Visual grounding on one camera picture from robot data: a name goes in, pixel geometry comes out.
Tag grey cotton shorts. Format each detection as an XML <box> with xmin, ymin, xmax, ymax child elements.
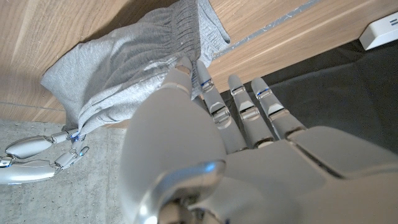
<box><xmin>40</xmin><ymin>0</ymin><xmax>231</xmax><ymax>138</ymax></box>

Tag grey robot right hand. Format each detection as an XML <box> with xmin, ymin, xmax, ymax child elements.
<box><xmin>0</xmin><ymin>129</ymin><xmax>90</xmax><ymax>186</ymax></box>

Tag black backdrop curtain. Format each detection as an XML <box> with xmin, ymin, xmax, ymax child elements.
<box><xmin>217</xmin><ymin>39</ymin><xmax>398</xmax><ymax>153</ymax></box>

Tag grey tape outline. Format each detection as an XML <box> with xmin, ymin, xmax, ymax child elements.
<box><xmin>213</xmin><ymin>0</ymin><xmax>323</xmax><ymax>60</ymax></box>

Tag white power strip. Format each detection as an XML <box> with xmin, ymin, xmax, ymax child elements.
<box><xmin>359</xmin><ymin>11</ymin><xmax>398</xmax><ymax>51</ymax></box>

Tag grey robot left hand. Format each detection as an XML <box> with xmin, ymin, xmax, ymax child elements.
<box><xmin>119</xmin><ymin>55</ymin><xmax>398</xmax><ymax>224</ymax></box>

